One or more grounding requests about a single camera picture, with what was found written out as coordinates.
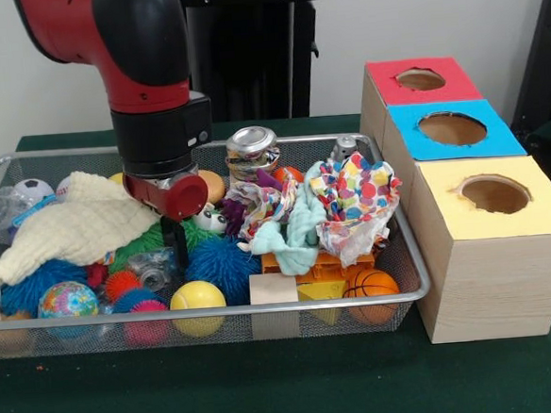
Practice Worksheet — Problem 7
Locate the crushed bottle with blue label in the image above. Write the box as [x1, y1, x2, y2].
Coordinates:
[0, 182, 63, 232]
[125, 248, 179, 294]

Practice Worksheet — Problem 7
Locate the black and white soccer ball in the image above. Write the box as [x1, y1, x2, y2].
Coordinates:
[12, 176, 55, 205]

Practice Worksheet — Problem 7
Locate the colourful spotted cloth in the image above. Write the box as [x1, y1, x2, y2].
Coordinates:
[307, 148, 408, 269]

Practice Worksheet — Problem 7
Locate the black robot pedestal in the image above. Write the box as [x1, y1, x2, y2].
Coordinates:
[173, 0, 348, 127]

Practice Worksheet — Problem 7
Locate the blue spiky ball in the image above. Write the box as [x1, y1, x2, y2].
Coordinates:
[182, 233, 264, 309]
[0, 256, 92, 317]

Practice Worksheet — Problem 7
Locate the light teal cloth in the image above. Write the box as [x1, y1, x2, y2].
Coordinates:
[243, 162, 338, 279]

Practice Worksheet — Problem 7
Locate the crushed silver metal can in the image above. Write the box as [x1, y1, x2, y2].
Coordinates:
[224, 124, 285, 183]

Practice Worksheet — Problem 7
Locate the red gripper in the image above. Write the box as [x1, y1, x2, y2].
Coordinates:
[121, 167, 215, 277]

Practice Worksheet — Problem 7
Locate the black stand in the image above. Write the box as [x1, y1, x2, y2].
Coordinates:
[500, 0, 551, 137]

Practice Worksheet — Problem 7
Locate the shallow clear mesh bin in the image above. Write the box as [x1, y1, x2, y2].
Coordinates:
[0, 124, 436, 362]

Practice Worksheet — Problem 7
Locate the cream knitted cloth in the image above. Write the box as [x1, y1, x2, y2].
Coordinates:
[0, 165, 164, 289]

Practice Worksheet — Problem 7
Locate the globe print ball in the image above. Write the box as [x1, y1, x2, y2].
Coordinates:
[35, 278, 101, 340]

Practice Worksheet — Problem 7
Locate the wooden box with three holes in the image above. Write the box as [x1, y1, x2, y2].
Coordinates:
[353, 47, 551, 350]

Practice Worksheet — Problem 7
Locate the yellow ball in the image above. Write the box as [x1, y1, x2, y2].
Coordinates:
[167, 278, 229, 340]

